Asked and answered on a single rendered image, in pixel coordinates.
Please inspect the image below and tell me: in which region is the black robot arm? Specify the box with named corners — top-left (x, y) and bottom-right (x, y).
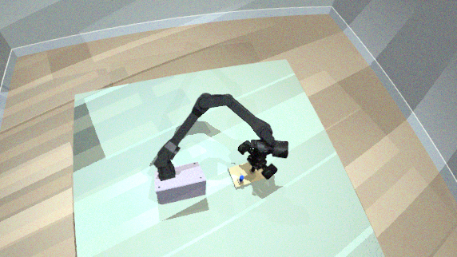
top-left (154, 93), bottom-right (289, 181)

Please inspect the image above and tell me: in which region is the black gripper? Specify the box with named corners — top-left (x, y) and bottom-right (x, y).
top-left (238, 140), bottom-right (277, 180)

